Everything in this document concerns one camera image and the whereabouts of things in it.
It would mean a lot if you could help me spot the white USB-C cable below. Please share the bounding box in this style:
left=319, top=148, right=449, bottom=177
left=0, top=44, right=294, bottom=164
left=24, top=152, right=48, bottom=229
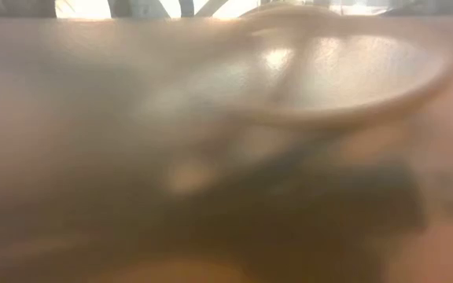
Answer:
left=159, top=6, right=453, bottom=133

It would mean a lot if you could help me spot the black USB-C cable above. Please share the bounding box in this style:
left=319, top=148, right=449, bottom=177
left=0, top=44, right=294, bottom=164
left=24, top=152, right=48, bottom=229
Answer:
left=139, top=133, right=430, bottom=283

